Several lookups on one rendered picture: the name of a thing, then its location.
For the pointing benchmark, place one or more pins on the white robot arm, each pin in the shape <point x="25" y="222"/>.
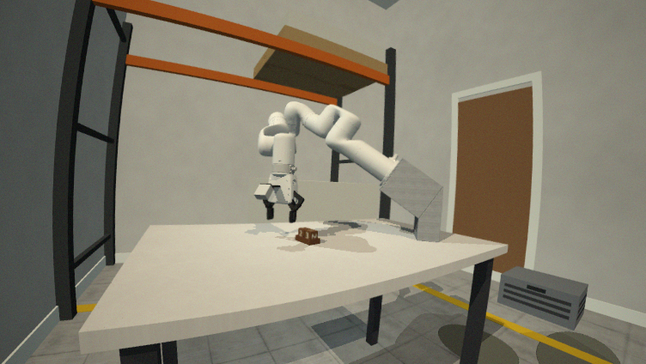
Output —
<point x="278" y="141"/>

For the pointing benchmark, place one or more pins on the brown wooden cube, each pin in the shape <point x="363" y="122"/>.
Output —
<point x="311" y="234"/>
<point x="301" y="231"/>

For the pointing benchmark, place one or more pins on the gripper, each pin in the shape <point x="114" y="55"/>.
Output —
<point x="287" y="193"/>

